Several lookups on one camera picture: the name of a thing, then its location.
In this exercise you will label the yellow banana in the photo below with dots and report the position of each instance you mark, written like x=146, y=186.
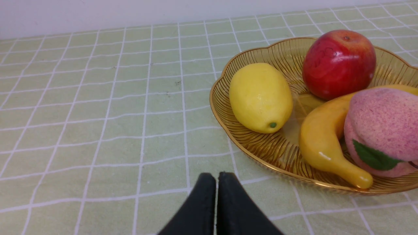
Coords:
x=322, y=140

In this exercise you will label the pink peach with leaf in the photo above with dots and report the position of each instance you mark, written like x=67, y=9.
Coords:
x=381, y=131

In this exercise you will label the green checked tablecloth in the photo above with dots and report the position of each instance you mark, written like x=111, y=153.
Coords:
x=105, y=132

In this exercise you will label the amber ribbed plastic fruit bowl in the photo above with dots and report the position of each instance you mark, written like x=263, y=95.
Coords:
x=279, y=152

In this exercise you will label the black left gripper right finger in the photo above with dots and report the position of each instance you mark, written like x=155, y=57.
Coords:
x=237, y=213

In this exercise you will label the red apple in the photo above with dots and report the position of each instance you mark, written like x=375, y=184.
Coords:
x=338, y=63

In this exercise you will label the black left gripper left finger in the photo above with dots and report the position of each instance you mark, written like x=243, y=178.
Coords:
x=196, y=216

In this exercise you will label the yellow lemon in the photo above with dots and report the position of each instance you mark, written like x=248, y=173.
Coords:
x=261, y=98

